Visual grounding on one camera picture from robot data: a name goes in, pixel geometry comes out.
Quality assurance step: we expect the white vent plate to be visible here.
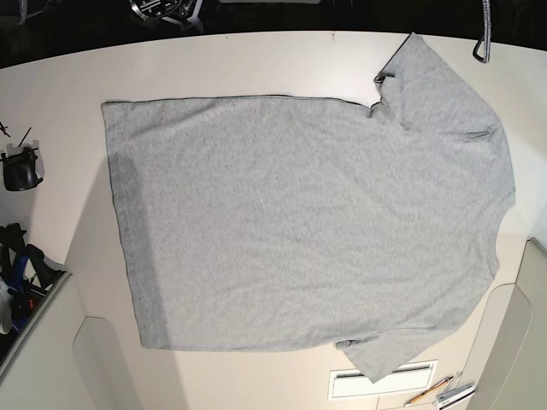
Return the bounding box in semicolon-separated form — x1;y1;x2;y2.
328;360;438;401

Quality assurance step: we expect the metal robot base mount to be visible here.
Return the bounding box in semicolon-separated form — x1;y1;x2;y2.
129;0;203;33

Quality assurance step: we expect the grey T-shirt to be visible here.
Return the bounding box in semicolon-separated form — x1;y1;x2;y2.
102;34;515;380

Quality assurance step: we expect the yellow pencil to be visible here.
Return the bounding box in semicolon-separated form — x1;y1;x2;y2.
403;376;455;407

